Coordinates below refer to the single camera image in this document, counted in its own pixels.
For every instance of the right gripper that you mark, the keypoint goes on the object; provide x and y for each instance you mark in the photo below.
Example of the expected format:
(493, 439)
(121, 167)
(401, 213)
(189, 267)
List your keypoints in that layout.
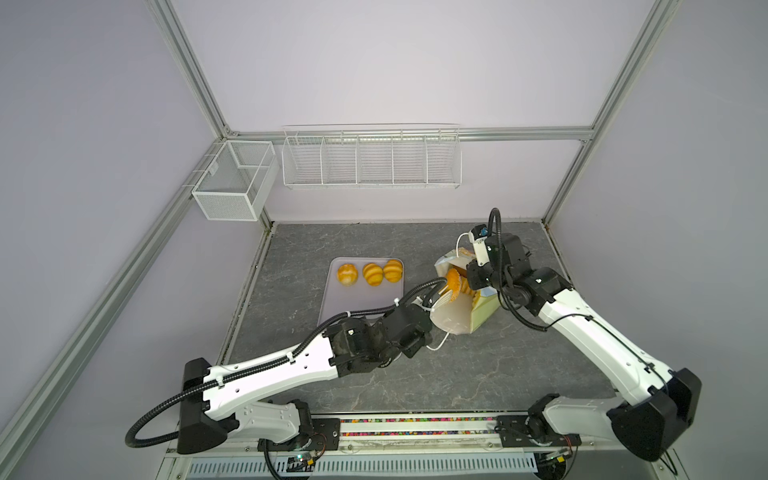
(474, 280)

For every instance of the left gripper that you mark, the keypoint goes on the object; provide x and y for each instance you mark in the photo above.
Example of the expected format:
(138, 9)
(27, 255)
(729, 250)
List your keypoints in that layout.
(416, 346)

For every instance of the floral paper bag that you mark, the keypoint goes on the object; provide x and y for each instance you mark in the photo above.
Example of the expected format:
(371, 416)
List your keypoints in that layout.
(466, 314)

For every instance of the round sesame bun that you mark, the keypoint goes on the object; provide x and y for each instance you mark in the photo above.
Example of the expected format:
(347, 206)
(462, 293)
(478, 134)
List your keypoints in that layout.
(347, 274)

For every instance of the yellow twisted bread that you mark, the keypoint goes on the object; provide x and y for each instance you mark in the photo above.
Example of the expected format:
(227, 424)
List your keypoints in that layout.
(393, 270)
(373, 274)

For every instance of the ridged spiral bread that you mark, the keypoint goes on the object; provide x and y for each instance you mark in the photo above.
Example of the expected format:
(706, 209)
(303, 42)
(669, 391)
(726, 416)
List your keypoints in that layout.
(466, 288)

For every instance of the oval sesame bread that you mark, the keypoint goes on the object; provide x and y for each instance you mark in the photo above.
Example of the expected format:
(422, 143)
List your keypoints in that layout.
(453, 283)

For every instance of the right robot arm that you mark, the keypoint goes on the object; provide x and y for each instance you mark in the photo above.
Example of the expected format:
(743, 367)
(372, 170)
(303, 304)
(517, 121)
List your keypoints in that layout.
(652, 406)

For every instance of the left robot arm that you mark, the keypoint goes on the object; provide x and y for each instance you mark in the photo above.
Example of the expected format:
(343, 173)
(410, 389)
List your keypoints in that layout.
(220, 402)

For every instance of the lavender tray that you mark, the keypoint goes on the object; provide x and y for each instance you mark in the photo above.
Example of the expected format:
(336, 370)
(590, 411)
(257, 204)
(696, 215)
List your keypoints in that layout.
(360, 296)

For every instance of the white mesh box basket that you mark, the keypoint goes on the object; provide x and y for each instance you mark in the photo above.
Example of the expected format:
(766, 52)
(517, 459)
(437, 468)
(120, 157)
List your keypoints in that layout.
(237, 181)

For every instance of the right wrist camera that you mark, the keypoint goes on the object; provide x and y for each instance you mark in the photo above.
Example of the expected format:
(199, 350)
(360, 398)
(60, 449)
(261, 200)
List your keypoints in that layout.
(478, 236)

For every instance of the aluminium front rail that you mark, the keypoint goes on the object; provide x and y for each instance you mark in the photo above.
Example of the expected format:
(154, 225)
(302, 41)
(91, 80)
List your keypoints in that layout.
(420, 427)

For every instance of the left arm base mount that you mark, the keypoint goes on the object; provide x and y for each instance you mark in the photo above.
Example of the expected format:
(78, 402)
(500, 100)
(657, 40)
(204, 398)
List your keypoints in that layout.
(324, 434)

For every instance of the aluminium frame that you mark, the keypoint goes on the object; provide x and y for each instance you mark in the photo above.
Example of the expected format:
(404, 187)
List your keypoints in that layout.
(39, 407)

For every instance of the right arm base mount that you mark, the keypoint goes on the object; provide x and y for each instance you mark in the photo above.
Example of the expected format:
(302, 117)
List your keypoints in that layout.
(518, 430)

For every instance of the white wire basket rack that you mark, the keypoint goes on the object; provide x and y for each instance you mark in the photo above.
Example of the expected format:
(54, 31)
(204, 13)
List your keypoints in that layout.
(377, 156)

